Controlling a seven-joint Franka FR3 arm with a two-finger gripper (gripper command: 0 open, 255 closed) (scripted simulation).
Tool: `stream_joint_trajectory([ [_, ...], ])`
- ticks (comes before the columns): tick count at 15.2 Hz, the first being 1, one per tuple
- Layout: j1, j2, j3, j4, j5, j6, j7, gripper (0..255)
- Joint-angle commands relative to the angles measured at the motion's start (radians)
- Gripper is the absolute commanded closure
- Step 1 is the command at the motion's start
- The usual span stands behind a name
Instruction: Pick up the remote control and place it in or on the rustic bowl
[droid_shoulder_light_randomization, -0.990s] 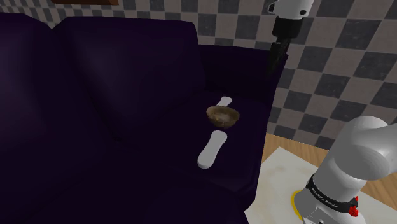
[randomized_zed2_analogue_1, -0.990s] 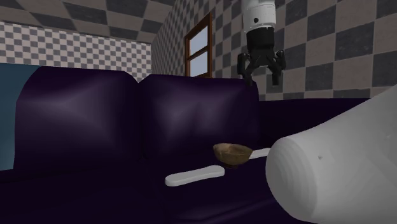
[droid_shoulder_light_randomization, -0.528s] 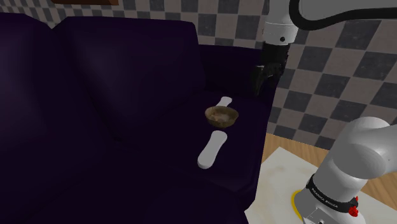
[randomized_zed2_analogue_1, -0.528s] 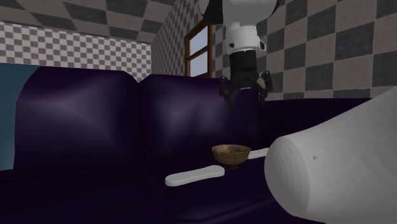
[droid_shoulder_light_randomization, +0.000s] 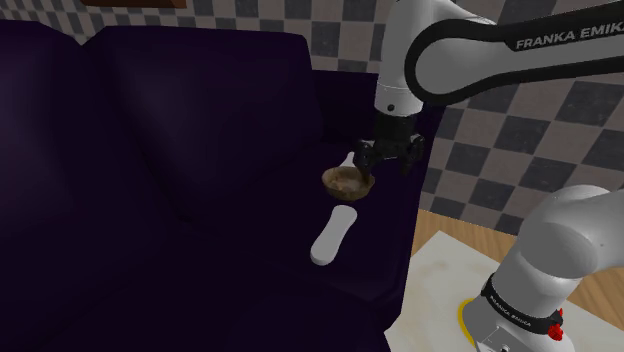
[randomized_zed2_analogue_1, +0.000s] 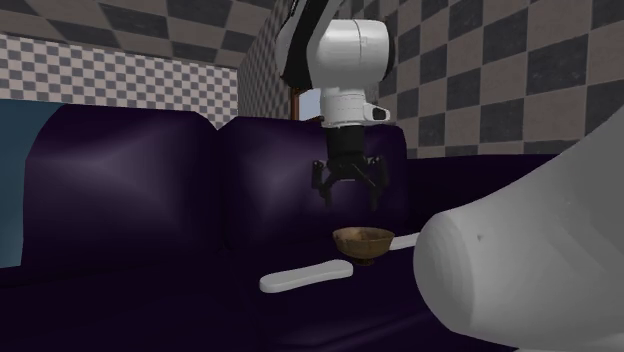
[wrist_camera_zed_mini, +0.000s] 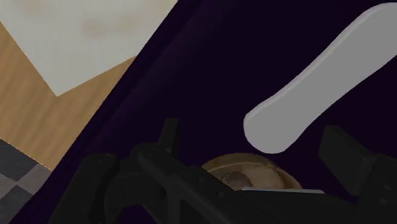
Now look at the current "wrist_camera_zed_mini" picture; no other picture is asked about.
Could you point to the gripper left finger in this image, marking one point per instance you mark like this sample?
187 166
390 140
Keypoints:
173 189

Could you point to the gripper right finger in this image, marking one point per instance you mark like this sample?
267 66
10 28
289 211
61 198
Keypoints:
350 158

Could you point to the white flat elongated object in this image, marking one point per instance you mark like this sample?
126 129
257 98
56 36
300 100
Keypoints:
313 90

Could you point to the tan round bowl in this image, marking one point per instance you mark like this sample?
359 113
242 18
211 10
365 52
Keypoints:
260 173

